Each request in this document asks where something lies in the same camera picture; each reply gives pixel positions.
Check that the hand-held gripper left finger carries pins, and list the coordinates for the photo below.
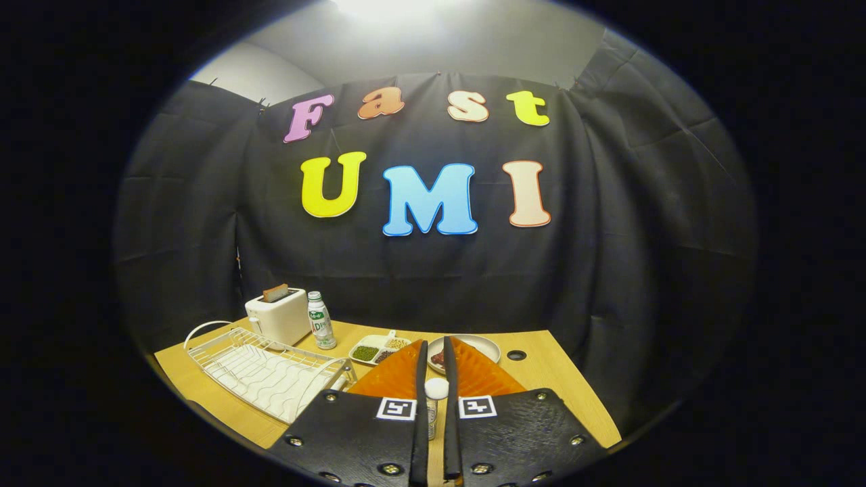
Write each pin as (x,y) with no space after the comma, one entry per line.
(421,379)

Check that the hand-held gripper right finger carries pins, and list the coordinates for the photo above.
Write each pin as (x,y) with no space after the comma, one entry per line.
(450,433)

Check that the white divided dish with beans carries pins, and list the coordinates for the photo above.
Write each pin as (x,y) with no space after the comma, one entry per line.
(369,353)

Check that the white plate with meat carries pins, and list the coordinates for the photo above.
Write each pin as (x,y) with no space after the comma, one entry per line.
(488,348)

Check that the red meat piece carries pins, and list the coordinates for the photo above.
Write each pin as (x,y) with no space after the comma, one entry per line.
(437,358)

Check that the small green label bottle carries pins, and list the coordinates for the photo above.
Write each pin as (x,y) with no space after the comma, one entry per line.
(321,321)

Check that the white toaster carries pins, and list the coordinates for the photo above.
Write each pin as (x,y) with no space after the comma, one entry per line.
(284,321)

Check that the brown bread slice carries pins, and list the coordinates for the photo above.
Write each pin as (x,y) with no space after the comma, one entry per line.
(275,293)

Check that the black backdrop cloth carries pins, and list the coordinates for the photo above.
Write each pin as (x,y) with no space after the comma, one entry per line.
(609,237)

